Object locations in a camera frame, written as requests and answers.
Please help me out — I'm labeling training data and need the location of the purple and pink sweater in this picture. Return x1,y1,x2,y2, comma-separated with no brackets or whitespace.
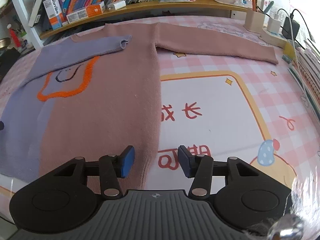
1,23,278,190

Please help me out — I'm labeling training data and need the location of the pink cartoon table mat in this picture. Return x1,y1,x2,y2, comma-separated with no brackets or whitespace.
0,15,320,221

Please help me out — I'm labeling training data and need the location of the red tassel ornament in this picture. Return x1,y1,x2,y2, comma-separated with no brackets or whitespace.
7,24,21,48

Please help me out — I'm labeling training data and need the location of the wooden bookshelf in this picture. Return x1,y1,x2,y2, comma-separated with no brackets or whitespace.
4,0,251,51

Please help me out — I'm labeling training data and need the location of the upright white orange box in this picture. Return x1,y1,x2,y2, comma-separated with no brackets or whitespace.
43,0,63,30

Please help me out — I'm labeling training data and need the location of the white leaning book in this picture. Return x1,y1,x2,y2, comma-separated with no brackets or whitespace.
28,0,43,27

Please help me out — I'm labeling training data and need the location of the stack of notebooks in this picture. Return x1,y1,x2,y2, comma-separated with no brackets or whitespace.
289,38,319,121

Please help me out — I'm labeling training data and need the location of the white power strip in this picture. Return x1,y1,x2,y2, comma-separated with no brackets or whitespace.
259,28,287,49

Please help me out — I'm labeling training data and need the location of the lying white orange box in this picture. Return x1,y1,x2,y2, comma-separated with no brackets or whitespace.
67,1,105,24

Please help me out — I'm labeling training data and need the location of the beige pen holder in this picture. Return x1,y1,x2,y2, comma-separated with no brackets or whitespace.
244,8,265,33

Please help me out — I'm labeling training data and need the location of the black power adapter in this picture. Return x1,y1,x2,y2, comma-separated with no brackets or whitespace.
281,17,300,40

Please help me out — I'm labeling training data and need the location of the white charger block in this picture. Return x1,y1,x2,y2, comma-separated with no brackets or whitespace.
107,0,126,11

